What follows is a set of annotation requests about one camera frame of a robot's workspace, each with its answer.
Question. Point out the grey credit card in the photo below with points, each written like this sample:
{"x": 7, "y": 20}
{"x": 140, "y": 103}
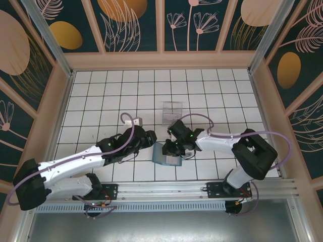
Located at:
{"x": 172, "y": 160}

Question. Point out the teal card holder wallet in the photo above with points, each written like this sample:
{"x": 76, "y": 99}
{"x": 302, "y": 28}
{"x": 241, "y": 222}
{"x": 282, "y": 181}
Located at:
{"x": 157, "y": 156}

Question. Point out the clear acrylic card stand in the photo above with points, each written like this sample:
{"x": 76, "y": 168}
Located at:
{"x": 172, "y": 113}

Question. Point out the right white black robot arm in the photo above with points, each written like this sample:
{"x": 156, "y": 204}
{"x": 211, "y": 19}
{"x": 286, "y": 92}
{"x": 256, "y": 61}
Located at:
{"x": 252, "y": 151}

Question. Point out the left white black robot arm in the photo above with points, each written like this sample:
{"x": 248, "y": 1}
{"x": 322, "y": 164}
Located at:
{"x": 70, "y": 161}

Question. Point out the grey metal sheet panel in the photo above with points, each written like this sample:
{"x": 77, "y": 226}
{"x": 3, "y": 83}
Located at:
{"x": 161, "y": 227}

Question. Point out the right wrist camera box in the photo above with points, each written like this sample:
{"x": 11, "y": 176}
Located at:
{"x": 173, "y": 138}

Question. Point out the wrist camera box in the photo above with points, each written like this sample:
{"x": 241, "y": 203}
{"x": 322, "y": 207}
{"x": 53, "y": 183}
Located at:
{"x": 137, "y": 121}
{"x": 173, "y": 138}

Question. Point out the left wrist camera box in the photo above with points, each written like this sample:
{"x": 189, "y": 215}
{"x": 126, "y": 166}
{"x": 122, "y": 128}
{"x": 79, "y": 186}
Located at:
{"x": 137, "y": 121}

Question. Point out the aluminium mounting rail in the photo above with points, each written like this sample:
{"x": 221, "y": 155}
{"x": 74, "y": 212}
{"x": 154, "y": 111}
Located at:
{"x": 161, "y": 187}

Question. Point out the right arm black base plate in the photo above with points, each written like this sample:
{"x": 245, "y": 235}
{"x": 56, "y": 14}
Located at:
{"x": 214, "y": 190}

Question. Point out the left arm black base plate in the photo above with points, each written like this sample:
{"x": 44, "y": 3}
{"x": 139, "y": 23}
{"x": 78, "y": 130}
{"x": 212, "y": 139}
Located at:
{"x": 109, "y": 190}

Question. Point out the aluminium corner post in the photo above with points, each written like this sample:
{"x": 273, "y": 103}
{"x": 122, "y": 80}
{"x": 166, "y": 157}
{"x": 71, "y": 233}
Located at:
{"x": 50, "y": 40}
{"x": 272, "y": 35}

